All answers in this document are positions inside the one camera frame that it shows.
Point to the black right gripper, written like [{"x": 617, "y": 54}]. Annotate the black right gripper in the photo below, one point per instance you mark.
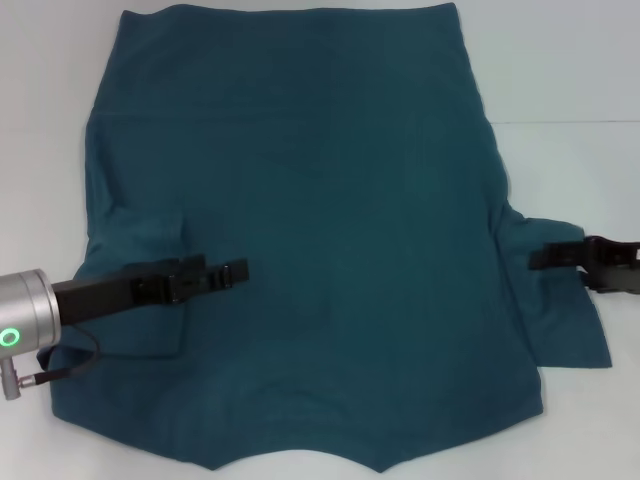
[{"x": 615, "y": 265}]

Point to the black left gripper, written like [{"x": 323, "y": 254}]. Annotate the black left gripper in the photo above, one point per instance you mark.
[{"x": 125, "y": 292}]

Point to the blue t-shirt with white print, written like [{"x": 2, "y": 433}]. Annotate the blue t-shirt with white print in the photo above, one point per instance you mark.
[{"x": 325, "y": 200}]

